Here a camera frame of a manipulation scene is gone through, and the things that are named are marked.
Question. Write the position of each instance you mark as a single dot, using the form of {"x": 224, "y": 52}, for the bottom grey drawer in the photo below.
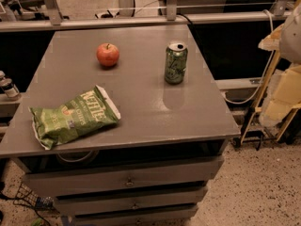
{"x": 137, "y": 217}

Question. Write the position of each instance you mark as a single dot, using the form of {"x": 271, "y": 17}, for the green drink can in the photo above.
{"x": 176, "y": 58}

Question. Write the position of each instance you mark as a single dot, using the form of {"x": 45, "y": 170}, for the grey drawer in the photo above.
{"x": 73, "y": 182}
{"x": 131, "y": 201}
{"x": 137, "y": 217}

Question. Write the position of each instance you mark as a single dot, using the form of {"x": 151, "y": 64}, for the middle grey drawer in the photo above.
{"x": 131, "y": 201}

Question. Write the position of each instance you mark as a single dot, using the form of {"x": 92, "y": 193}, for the top grey drawer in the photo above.
{"x": 73, "y": 182}

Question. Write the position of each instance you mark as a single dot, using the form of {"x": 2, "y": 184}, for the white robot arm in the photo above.
{"x": 290, "y": 39}

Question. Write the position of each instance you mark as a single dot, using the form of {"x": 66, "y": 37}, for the small bottle at left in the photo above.
{"x": 9, "y": 88}

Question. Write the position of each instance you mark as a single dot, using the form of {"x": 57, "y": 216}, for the red apple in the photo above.
{"x": 107, "y": 54}

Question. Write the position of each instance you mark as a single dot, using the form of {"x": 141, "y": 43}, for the grey drawer cabinet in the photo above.
{"x": 159, "y": 121}

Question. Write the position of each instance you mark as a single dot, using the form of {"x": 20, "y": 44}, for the metal rail frame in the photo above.
{"x": 31, "y": 15}

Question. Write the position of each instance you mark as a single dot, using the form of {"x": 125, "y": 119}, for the green kettle chips bag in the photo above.
{"x": 82, "y": 115}

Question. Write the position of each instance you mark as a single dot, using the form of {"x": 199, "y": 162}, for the black wire basket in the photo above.
{"x": 28, "y": 198}

